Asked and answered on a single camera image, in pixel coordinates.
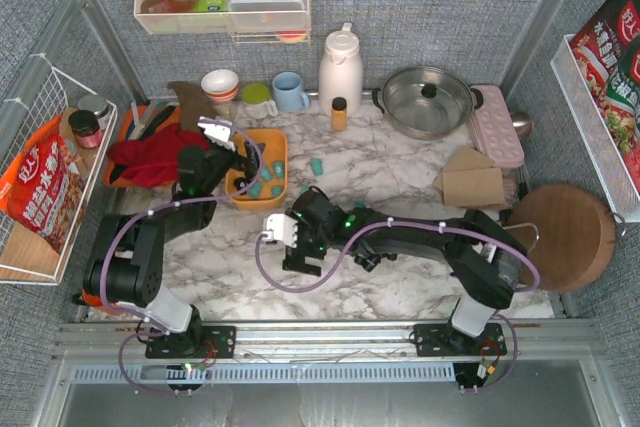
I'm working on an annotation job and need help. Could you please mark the white wire side basket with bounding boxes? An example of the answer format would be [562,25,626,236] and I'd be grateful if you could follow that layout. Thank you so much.
[1,53,118,285]

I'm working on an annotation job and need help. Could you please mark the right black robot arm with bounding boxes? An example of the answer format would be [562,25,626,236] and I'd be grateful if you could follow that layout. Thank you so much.
[274,187,540,340]

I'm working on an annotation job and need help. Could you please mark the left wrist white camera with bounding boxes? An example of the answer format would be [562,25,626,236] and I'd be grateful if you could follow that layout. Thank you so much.
[197,116,236,151]

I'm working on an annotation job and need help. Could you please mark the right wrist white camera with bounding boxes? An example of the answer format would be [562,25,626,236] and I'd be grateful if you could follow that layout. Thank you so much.
[262,214,298,248]

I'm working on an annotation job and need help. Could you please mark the orange plastic storage basket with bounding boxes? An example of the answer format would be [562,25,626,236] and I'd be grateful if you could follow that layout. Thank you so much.
[224,129,288,211]

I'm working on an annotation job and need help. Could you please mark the orange cup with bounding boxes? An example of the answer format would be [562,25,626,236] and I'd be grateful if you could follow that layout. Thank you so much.
[81,290,121,316]

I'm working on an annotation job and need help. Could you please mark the round wooden board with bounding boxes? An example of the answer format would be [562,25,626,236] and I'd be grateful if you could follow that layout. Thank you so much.
[506,183,616,293]

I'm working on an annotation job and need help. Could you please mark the clear plastic containers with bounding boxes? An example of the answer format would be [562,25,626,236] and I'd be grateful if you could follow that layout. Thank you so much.
[226,0,307,32]

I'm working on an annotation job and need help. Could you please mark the orange spice bottle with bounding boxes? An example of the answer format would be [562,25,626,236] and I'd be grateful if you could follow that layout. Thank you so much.
[331,97,347,131]

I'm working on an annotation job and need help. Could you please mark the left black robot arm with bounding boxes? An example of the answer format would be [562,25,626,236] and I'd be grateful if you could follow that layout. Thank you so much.
[78,145,242,357]

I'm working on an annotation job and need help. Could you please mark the green lid white cup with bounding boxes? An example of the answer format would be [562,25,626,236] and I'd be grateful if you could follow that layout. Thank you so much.
[241,83,278,120]

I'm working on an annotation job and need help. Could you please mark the pink egg tray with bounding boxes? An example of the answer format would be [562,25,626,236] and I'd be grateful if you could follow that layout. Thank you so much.
[468,85,524,169]

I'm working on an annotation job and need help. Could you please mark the wrist white camera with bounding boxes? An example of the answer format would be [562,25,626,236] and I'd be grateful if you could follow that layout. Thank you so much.
[197,116,236,151]
[262,214,298,248]

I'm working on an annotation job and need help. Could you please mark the orange cutting board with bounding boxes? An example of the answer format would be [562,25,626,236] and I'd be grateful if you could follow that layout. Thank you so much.
[102,101,180,188]

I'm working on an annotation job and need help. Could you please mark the white orange striped bowl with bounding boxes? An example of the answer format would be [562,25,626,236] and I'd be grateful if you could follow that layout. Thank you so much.
[200,69,239,103]

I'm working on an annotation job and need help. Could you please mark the white thermos jug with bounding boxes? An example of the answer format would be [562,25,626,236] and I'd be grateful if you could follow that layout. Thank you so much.
[318,23,364,116]

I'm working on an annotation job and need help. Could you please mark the red cloth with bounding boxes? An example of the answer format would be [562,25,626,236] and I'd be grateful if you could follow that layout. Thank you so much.
[104,123,209,188]

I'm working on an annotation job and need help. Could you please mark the cardboard pieces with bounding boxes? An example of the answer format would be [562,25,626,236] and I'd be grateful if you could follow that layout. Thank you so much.
[433,147,507,209]

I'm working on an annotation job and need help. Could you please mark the red seasoning packets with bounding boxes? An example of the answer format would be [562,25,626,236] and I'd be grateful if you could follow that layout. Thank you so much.
[569,0,640,168]

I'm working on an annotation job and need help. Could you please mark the orange snack bag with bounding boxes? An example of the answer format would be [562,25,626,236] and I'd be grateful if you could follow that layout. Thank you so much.
[1,116,83,253]

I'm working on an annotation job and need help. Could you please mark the brown cloth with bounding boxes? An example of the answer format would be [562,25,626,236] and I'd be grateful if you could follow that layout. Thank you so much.
[167,81,237,133]

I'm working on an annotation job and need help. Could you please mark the glass jar silver lid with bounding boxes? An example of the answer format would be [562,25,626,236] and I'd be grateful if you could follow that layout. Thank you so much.
[78,94,110,122]

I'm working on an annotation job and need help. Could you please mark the steel pot with lid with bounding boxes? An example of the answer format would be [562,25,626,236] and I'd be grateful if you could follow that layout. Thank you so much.
[371,66,484,141]

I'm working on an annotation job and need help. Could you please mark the white mesh right basket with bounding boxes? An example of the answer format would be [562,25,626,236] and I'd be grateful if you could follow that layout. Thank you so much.
[549,33,640,224]

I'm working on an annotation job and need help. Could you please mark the light blue mug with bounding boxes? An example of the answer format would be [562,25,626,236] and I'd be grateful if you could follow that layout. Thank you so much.
[272,71,310,113]

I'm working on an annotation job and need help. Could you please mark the black kitchen knife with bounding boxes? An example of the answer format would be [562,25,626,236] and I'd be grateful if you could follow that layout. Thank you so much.
[125,105,176,140]

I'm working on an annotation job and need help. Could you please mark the red jar black lid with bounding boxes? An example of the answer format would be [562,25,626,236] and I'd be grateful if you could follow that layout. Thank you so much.
[68,110,103,149]

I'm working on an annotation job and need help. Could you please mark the teal capsule top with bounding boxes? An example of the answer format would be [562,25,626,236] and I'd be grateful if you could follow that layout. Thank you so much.
[310,158,324,177]

